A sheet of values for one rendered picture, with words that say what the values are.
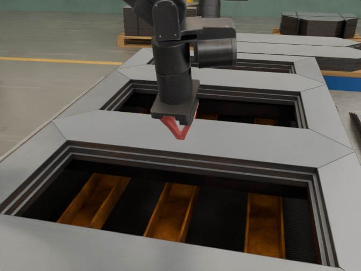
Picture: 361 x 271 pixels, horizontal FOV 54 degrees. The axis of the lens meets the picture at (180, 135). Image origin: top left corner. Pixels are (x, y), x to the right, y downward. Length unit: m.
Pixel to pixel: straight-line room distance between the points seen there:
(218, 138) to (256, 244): 0.25
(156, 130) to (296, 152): 0.34
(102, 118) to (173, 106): 0.42
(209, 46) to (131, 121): 0.45
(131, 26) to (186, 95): 4.68
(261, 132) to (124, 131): 0.34
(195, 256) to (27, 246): 0.26
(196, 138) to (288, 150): 0.21
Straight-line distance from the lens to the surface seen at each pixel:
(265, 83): 1.23
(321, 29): 5.26
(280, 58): 1.54
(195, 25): 0.54
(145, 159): 0.81
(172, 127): 0.64
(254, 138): 0.86
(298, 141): 0.88
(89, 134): 0.89
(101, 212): 0.86
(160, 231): 0.85
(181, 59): 0.54
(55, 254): 0.59
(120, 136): 0.87
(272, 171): 0.78
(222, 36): 0.54
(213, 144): 0.82
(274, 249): 0.83
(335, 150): 0.87
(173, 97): 0.57
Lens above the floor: 1.26
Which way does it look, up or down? 28 degrees down
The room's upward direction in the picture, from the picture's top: straight up
